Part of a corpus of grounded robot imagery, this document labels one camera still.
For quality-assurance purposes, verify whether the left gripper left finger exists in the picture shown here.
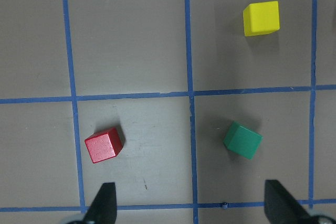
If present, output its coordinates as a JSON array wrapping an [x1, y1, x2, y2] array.
[[82, 182, 117, 224]]

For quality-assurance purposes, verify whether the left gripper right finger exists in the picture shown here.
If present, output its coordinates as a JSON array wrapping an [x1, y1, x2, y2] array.
[[264, 179, 319, 224]]

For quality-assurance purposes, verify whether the red block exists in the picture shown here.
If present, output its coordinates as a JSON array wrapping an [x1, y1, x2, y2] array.
[[85, 127, 123, 164]]

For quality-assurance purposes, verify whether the green block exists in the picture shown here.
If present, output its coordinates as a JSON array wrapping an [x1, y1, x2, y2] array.
[[223, 121, 263, 159]]

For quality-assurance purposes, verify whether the yellow block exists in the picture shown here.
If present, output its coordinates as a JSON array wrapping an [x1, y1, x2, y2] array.
[[243, 1, 280, 37]]

